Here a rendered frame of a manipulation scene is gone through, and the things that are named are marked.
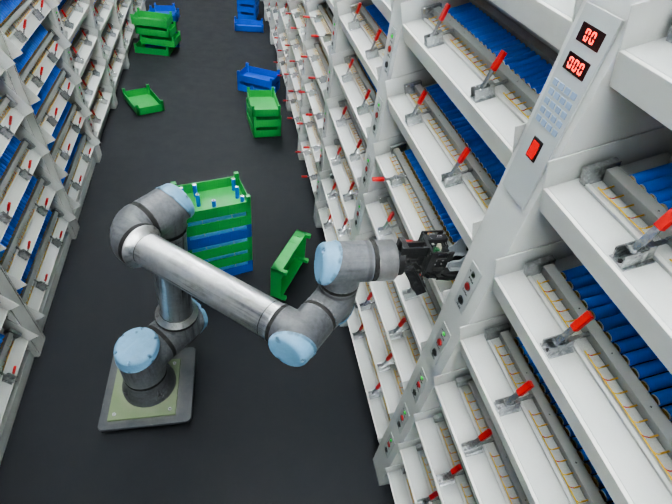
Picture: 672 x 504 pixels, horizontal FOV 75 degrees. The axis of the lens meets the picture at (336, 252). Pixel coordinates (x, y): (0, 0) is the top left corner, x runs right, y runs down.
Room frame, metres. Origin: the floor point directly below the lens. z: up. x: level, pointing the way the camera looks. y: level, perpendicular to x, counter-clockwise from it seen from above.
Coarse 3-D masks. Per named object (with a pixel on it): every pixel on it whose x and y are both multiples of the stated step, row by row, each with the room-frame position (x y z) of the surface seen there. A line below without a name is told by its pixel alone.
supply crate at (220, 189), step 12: (216, 180) 1.61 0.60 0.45; (228, 180) 1.64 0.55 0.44; (192, 192) 1.55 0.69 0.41; (204, 192) 1.56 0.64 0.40; (216, 192) 1.58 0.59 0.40; (228, 192) 1.59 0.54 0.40; (240, 192) 1.60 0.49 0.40; (204, 204) 1.48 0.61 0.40; (216, 204) 1.49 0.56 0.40; (228, 204) 1.51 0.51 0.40; (240, 204) 1.47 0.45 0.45; (192, 216) 1.36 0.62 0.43; (204, 216) 1.39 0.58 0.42; (216, 216) 1.41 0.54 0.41
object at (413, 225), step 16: (384, 144) 1.24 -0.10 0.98; (400, 144) 1.24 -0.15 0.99; (384, 160) 1.20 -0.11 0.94; (384, 176) 1.13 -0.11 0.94; (400, 192) 1.05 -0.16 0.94; (400, 208) 0.98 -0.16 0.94; (416, 208) 0.97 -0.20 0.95; (416, 224) 0.91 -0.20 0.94; (432, 288) 0.73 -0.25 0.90; (448, 288) 0.70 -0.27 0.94
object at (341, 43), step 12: (336, 0) 1.96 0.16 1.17; (336, 12) 1.94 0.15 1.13; (336, 24) 1.92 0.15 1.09; (336, 36) 1.90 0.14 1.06; (336, 48) 1.90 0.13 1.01; (348, 48) 1.92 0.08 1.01; (336, 84) 1.91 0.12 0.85; (324, 108) 1.98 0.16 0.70; (324, 156) 1.90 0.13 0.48; (324, 168) 1.90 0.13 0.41; (324, 192) 1.91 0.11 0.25
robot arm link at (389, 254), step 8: (376, 240) 0.69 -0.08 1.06; (384, 240) 0.69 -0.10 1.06; (392, 240) 0.70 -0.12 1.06; (384, 248) 0.66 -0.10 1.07; (392, 248) 0.67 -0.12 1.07; (384, 256) 0.65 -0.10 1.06; (392, 256) 0.65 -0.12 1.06; (384, 264) 0.64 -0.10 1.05; (392, 264) 0.64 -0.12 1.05; (384, 272) 0.63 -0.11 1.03; (392, 272) 0.64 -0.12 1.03; (376, 280) 0.63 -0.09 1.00; (384, 280) 0.64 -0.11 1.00; (392, 280) 0.65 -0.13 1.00
